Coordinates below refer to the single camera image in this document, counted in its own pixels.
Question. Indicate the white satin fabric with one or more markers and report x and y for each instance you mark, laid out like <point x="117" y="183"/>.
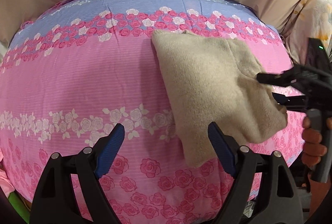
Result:
<point x="3" y="51"/>

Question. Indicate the white floral pillow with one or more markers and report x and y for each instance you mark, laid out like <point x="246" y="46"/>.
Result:
<point x="309" y="19"/>

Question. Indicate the right hand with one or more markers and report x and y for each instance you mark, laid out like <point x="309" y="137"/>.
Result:
<point x="313" y="149"/>

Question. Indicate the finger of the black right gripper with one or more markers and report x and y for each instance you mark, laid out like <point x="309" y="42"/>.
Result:
<point x="292" y="103"/>
<point x="288" y="78"/>

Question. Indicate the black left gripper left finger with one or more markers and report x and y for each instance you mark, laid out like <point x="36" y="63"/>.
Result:
<point x="54" y="199"/>

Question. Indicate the pink blue floral bedsheet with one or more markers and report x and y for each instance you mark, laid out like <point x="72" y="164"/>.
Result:
<point x="85" y="65"/>

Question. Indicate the cream knitted small sweater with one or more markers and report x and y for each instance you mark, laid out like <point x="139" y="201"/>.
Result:
<point x="211" y="79"/>

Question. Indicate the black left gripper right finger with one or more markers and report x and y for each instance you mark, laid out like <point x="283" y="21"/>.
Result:
<point x="263" y="189"/>

